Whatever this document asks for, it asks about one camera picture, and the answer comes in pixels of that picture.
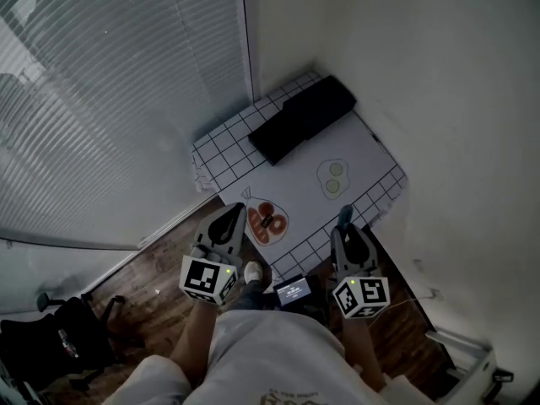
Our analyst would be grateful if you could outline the black office chair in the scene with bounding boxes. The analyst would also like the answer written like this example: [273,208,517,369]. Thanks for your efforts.
[0,292,147,395]

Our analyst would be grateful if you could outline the person's white shirt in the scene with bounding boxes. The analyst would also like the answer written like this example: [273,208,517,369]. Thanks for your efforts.
[103,308,428,405]

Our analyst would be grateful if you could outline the person's right forearm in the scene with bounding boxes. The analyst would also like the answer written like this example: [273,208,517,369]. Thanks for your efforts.
[342,314,387,392]

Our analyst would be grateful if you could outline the person's left forearm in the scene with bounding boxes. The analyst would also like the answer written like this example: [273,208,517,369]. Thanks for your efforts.
[168,300,219,390]

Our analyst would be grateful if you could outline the cloth-covered table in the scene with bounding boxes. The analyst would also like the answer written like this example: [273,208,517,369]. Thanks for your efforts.
[190,72,423,311]

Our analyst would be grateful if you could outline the grey window blinds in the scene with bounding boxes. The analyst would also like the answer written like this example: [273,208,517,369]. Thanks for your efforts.
[0,0,254,251]

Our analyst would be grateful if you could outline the person's white shoe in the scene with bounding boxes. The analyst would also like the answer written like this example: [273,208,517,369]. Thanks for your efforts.
[243,261,265,285]

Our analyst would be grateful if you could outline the black flat case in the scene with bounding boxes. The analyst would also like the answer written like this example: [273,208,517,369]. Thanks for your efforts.
[247,74,358,167]

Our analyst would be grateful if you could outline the white grid-pattern tablecloth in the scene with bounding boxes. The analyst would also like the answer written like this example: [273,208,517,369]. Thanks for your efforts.
[190,72,408,284]

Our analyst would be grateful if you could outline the small device with lit screen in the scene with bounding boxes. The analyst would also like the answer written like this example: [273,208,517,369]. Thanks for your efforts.
[273,273,314,310]

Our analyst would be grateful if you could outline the white cable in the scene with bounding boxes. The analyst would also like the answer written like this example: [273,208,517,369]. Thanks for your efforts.
[370,294,435,327]

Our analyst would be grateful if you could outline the white metal frame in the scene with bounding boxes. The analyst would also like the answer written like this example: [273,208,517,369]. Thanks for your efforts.
[424,327,500,405]

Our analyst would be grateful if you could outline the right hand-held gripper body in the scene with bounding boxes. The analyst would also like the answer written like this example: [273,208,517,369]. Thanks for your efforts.
[329,223,391,321]

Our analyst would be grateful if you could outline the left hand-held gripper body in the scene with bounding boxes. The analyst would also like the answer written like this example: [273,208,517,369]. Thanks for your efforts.
[180,202,248,307]

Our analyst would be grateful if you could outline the person's dark trouser leg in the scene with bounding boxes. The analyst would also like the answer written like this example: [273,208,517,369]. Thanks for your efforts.
[227,278,275,311]

